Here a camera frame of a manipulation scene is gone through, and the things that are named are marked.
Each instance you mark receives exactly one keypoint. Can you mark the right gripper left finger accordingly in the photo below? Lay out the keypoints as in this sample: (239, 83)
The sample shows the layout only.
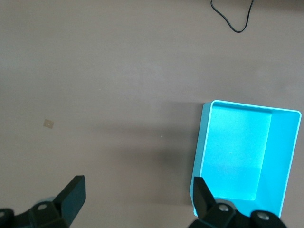
(71, 199)

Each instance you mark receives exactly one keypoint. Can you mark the small tape square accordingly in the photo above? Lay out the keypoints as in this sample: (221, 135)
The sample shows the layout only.
(48, 123)

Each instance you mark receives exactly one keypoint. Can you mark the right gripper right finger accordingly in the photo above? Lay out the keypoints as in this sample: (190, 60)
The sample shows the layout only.
(204, 204)

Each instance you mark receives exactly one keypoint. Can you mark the cyan plastic bin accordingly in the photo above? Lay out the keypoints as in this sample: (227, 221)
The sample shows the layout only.
(237, 147)

